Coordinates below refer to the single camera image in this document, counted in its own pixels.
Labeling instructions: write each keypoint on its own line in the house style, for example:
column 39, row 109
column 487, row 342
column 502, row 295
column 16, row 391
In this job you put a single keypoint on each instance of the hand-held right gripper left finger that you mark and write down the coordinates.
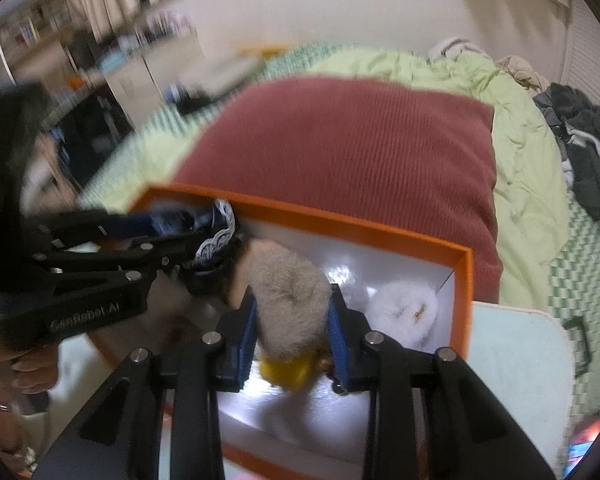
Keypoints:
column 247, row 330

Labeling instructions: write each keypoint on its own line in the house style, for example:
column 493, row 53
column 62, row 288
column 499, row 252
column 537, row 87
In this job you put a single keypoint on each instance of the white dresser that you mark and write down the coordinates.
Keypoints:
column 135, row 90

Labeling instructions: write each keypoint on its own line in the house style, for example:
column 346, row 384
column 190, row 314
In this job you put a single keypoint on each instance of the black plush toy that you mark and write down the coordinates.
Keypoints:
column 215, row 240

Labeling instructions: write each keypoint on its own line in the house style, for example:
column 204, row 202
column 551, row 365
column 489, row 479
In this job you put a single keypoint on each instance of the dark clothes pile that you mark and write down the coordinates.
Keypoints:
column 585, row 130

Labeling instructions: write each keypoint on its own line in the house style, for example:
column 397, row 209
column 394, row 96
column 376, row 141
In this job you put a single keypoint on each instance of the beige crumpled clothes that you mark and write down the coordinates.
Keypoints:
column 522, row 72

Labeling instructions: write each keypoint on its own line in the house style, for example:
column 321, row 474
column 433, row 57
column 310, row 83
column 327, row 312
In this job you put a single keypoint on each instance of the black office chair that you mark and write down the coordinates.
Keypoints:
column 92, row 145

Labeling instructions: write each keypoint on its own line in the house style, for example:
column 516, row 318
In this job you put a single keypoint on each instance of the light green lap table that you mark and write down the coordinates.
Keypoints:
column 520, row 360

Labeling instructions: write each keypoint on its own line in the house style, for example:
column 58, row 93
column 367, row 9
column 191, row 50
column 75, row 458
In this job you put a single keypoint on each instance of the green checkered bedsheet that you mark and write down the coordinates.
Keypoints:
column 575, row 280

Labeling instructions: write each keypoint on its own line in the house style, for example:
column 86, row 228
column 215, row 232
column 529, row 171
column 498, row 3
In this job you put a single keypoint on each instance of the black bracket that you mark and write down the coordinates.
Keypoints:
column 580, row 345

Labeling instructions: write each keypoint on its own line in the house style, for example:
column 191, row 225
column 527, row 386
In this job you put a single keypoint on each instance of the person's left forearm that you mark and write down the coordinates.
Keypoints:
column 5, row 435

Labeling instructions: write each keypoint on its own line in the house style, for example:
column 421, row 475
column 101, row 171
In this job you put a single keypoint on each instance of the light green blanket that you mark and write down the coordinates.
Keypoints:
column 525, row 160

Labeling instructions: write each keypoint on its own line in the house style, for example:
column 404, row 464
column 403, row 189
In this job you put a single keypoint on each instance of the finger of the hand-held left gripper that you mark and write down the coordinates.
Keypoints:
column 110, row 225
column 130, row 260

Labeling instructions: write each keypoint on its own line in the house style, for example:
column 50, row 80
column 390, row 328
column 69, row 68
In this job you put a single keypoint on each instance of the white louvred door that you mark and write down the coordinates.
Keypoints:
column 592, row 45

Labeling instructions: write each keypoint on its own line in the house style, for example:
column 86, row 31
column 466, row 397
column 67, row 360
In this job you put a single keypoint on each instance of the orange cardboard box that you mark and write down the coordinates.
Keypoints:
column 355, row 232

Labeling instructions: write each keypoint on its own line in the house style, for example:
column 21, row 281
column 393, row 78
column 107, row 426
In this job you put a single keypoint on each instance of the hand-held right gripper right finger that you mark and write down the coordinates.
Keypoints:
column 337, row 340

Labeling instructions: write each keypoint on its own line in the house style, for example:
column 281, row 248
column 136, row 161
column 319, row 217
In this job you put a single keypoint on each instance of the person's left hand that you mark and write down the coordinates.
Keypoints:
column 35, row 370

